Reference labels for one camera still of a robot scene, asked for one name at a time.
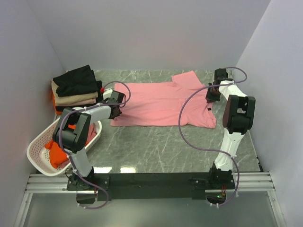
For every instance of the dusty pink shirt in basket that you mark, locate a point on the dusty pink shirt in basket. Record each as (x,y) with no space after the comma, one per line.
(91,136)

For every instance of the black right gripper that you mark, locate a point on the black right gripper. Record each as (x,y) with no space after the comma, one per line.
(212,95)

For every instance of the light pink folded t shirt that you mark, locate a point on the light pink folded t shirt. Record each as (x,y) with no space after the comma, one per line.
(84,102)

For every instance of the black folded t shirt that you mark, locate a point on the black folded t shirt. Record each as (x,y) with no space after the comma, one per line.
(79,81)
(61,108)

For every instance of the beige folded t shirt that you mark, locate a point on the beige folded t shirt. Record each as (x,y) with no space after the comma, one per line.
(71,99)

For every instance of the orange folded t shirt bottom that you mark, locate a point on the orange folded t shirt bottom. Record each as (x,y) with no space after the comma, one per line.
(53,100)

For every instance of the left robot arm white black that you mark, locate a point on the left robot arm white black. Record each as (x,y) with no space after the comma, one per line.
(72,130)

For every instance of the aluminium frame rail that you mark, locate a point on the aluminium frame rail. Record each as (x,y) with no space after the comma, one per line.
(249,182)

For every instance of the black folded t shirt lower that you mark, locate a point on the black folded t shirt lower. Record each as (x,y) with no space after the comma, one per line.
(61,108)

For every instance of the black folded t shirt top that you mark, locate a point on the black folded t shirt top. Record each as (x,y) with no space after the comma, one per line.
(79,81)

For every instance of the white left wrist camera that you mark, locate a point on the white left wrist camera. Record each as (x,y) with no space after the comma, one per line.
(106,92)

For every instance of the white plastic laundry basket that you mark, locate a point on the white plastic laundry basket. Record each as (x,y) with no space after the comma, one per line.
(38,155)

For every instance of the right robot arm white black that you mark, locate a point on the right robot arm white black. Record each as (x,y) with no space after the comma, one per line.
(237,119)

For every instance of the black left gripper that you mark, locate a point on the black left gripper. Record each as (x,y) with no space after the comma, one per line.
(115,112)

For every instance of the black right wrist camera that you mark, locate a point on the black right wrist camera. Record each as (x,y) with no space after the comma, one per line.
(220,75)

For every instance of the orange t shirt in basket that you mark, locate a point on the orange t shirt in basket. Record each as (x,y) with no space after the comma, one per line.
(56,156)

